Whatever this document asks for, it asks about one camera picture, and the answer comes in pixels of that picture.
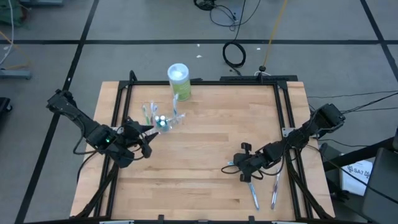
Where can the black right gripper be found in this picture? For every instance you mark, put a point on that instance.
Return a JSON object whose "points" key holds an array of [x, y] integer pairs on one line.
{"points": [[252, 161]]}

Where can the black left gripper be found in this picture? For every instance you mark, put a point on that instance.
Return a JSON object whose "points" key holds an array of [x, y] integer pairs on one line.
{"points": [[132, 137]]}

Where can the clear acrylic organizer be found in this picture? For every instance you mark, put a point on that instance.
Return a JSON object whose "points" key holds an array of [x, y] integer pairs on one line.
{"points": [[170, 126]]}

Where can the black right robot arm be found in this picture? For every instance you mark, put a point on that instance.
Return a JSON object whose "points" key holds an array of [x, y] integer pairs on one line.
{"points": [[311, 129]]}

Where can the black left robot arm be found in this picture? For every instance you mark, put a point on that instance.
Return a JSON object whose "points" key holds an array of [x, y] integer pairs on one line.
{"points": [[77, 116]]}

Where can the green disinfecting wipes canister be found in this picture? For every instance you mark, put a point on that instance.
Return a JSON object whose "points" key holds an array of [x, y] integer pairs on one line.
{"points": [[179, 87]]}

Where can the white printed cardboard box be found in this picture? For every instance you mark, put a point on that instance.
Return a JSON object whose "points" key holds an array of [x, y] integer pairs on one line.
{"points": [[354, 180]]}

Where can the black table leg bar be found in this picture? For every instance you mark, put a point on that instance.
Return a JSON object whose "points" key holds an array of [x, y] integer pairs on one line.
{"points": [[357, 154]]}

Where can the black equipment case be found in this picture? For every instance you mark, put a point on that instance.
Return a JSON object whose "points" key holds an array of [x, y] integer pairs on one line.
{"points": [[385, 186]]}

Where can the grey metal bar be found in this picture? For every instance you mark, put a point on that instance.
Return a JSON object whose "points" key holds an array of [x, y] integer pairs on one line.
{"points": [[15, 73]]}

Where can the black caster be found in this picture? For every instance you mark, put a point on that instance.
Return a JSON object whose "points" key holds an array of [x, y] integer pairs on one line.
{"points": [[4, 105]]}

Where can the green cart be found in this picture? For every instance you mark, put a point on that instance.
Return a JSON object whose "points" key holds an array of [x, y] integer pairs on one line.
{"points": [[18, 12]]}

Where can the black aluminium table frame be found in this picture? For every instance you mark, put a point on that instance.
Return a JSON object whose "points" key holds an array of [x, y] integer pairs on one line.
{"points": [[217, 83]]}

